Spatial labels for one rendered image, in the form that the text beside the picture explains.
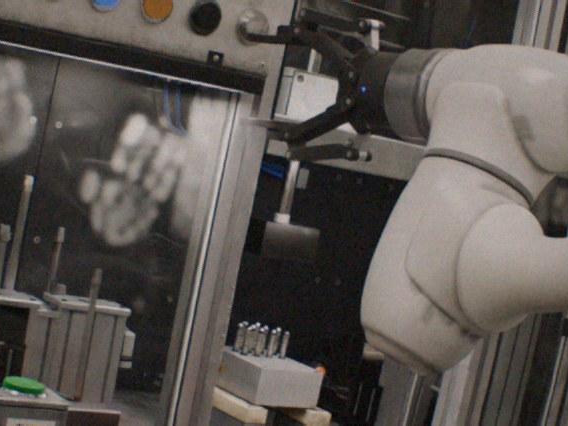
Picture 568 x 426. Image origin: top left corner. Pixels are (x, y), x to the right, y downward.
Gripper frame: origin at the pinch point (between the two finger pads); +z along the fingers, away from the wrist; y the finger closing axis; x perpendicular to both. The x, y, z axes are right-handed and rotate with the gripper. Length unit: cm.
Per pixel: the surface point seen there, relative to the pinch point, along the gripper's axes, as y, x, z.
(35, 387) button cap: -30.5, 25.5, -0.8
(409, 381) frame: -39, -48, 21
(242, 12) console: 7.2, -0.4, 6.4
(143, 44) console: 2.6, 10.8, 7.8
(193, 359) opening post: -30.8, -0.2, 8.5
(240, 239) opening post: -17.3, -4.4, 7.6
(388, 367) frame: -38, -49, 26
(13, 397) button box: -31.2, 28.0, -1.1
